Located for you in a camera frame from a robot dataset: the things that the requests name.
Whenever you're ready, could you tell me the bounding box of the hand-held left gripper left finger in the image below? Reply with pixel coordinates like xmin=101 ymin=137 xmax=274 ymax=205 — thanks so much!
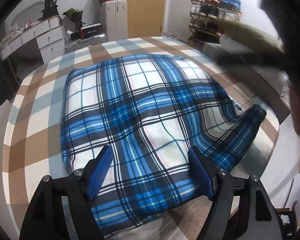
xmin=19 ymin=145 xmax=114 ymax=240

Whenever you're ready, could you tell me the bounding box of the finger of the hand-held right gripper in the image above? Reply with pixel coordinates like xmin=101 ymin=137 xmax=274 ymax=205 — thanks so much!
xmin=216 ymin=52 xmax=290 ymax=68

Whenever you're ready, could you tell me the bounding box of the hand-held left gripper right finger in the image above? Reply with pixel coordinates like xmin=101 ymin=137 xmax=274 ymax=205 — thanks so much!
xmin=188 ymin=145 xmax=283 ymax=240

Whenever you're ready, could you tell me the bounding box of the blue white plaid shirt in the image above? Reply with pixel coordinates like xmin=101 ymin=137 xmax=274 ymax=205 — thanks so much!
xmin=61 ymin=54 xmax=267 ymax=232

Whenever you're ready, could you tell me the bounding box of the olive green pillow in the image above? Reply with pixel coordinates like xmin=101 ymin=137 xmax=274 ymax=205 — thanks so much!
xmin=221 ymin=20 xmax=284 ymax=53

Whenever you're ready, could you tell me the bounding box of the grey pillow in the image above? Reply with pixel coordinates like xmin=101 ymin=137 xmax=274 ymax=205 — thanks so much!
xmin=202 ymin=34 xmax=294 ymax=98

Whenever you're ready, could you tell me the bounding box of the shoe rack with shoes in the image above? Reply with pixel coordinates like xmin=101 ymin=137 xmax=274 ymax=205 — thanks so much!
xmin=188 ymin=0 xmax=241 ymax=44

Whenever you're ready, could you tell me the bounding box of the wooden shoe rack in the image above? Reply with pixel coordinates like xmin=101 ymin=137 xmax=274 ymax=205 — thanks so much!
xmin=188 ymin=1 xmax=242 ymax=45

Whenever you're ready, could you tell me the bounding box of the checkered bed sheet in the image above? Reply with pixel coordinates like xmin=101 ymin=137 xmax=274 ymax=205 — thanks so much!
xmin=1 ymin=36 xmax=280 ymax=240

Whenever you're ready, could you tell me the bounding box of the black chair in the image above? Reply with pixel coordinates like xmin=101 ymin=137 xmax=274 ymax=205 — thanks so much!
xmin=276 ymin=200 xmax=300 ymax=239

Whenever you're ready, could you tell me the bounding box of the wooden door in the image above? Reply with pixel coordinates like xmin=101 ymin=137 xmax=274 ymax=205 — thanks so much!
xmin=124 ymin=0 xmax=168 ymax=38

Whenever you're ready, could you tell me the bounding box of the silver suitcase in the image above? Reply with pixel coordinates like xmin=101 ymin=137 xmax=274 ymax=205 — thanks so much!
xmin=64 ymin=32 xmax=107 ymax=54

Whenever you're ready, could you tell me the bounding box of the white desk with drawers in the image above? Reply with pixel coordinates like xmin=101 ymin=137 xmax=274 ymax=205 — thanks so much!
xmin=0 ymin=15 xmax=65 ymax=64

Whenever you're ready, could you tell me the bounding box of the dark green wrapped bouquet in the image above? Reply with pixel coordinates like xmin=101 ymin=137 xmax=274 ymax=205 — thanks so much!
xmin=62 ymin=8 xmax=83 ymax=30

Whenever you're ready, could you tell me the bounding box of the pile of desk clutter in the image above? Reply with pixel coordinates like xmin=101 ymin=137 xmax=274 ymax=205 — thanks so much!
xmin=0 ymin=20 xmax=44 ymax=45

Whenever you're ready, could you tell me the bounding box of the tall black box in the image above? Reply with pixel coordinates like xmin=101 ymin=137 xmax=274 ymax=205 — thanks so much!
xmin=41 ymin=0 xmax=60 ymax=20

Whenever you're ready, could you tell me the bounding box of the grey arched mirror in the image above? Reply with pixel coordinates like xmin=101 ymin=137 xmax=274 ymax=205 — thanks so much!
xmin=5 ymin=1 xmax=44 ymax=28

